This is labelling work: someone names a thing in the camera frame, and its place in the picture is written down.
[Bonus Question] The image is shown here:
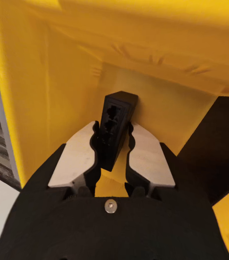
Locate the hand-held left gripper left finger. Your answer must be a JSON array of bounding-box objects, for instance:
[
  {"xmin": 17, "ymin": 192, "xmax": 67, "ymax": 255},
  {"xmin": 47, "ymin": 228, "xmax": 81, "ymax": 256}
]
[{"xmin": 48, "ymin": 121, "xmax": 102, "ymax": 189}]

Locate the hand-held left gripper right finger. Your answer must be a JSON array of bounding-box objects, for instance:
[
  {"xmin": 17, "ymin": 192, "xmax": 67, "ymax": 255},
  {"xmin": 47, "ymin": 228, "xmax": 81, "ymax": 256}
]
[{"xmin": 124, "ymin": 122, "xmax": 176, "ymax": 189}]

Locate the black ethernet port hub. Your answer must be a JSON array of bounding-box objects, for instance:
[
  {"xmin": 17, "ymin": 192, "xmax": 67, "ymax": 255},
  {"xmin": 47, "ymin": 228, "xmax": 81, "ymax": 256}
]
[{"xmin": 97, "ymin": 91, "xmax": 139, "ymax": 172}]

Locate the yellow plastic bin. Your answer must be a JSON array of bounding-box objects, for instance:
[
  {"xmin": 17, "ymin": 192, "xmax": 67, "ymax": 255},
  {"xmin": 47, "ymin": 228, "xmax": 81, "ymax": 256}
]
[{"xmin": 0, "ymin": 0, "xmax": 229, "ymax": 260}]

